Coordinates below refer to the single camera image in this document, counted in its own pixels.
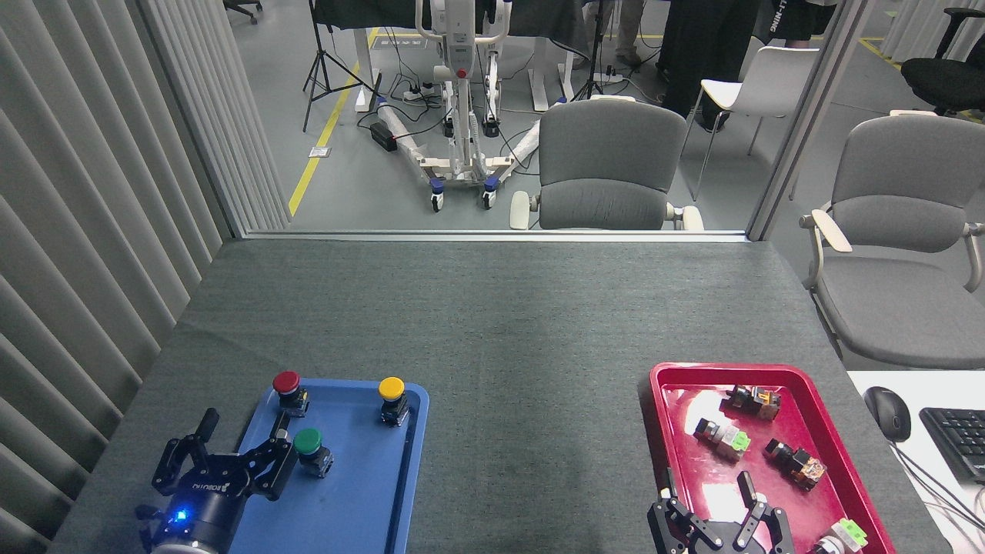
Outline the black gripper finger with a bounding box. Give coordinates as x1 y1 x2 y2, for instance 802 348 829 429
152 408 220 495
648 468 713 554
735 471 795 554
240 437 299 501

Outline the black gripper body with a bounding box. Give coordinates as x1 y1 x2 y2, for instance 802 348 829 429
693 527 738 554
139 456 251 549

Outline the green push button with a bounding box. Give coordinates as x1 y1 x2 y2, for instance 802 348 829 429
292 428 335 479

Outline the red push button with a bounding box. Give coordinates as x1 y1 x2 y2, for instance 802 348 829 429
272 371 311 418

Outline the yellow push button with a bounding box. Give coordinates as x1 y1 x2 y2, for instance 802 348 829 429
378 377 410 428

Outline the red plastic tray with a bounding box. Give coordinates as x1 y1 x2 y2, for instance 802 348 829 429
649 362 897 554

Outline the blue plastic tray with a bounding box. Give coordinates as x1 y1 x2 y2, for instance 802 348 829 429
222 379 430 554

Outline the white desk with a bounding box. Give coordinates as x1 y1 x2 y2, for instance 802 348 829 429
846 371 985 554

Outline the black computer mouse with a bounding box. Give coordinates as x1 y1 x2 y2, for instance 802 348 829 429
863 386 912 443

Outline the black keyboard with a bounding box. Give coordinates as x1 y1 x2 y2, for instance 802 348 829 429
920 406 985 484

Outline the grey slatted partition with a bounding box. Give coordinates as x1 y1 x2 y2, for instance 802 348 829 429
0 0 292 554

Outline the grey chair with cream armrests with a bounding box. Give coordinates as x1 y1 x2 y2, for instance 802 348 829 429
799 114 985 370
510 98 705 232

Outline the black tripod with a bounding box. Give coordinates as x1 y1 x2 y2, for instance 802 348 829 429
302 0 378 133
573 0 610 101

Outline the white stand on wheels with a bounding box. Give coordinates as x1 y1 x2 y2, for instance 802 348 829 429
377 0 543 212

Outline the white plastic chair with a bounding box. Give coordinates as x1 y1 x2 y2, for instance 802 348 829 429
687 46 820 202

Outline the person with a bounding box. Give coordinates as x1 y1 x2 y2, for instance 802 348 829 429
612 0 649 67
658 0 836 133

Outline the desk with black cloth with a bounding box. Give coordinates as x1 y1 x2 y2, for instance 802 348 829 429
312 0 597 113

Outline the black orange switch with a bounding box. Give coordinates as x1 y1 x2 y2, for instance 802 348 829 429
764 439 828 491
721 385 782 422

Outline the white switch with green cap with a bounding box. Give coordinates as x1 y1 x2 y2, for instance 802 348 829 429
808 519 869 554

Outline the grey switch with green cap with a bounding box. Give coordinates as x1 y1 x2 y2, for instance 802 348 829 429
694 418 751 461

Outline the black mouse cable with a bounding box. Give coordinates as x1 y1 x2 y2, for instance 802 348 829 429
893 441 985 532

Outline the silver post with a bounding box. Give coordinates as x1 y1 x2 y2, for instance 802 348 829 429
746 0 876 242

